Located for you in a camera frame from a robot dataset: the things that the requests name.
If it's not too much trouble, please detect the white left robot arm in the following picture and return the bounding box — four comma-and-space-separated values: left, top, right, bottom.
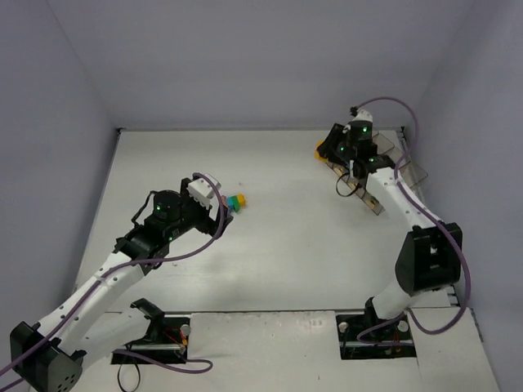
1, 173, 233, 391

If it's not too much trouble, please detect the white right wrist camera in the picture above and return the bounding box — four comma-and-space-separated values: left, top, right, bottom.
349, 106, 373, 125

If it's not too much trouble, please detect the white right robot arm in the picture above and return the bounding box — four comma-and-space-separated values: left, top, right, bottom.
317, 120, 470, 331

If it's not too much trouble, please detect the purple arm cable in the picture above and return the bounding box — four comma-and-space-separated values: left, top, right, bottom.
0, 173, 228, 392
355, 96, 472, 344

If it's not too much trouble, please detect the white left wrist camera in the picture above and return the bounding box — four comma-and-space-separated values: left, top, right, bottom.
187, 173, 221, 209

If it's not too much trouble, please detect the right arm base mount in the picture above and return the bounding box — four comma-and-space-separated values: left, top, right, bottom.
335, 313, 417, 360

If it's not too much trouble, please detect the yellow lego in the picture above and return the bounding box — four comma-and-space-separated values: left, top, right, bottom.
237, 194, 247, 207

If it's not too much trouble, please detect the cyan green lego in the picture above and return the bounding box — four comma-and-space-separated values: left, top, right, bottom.
226, 196, 241, 212

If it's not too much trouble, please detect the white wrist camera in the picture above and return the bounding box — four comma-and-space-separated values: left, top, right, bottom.
187, 173, 221, 209
349, 106, 373, 125

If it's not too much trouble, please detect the black loop cable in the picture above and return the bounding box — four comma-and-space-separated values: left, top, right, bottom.
116, 361, 142, 390

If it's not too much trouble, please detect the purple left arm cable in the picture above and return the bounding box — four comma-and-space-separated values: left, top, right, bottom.
0, 173, 228, 392

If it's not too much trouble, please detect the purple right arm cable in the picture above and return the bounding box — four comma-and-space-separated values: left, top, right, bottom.
355, 96, 472, 344

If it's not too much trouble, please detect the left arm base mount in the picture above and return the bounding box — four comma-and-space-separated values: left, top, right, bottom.
120, 298, 190, 364

